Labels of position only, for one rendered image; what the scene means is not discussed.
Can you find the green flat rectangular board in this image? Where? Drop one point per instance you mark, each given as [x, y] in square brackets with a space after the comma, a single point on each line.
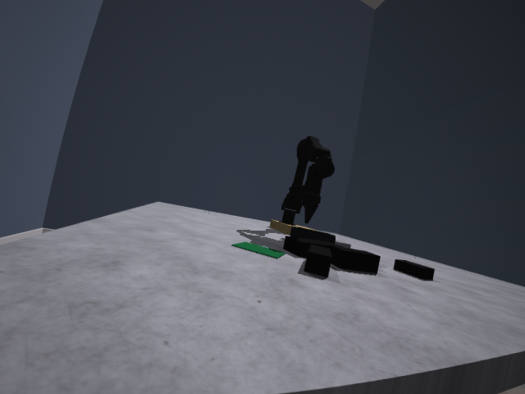
[260, 250]

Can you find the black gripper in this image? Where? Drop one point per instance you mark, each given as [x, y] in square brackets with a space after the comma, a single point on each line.
[311, 199]

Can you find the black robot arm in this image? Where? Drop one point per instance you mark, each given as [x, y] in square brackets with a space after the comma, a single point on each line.
[308, 150]

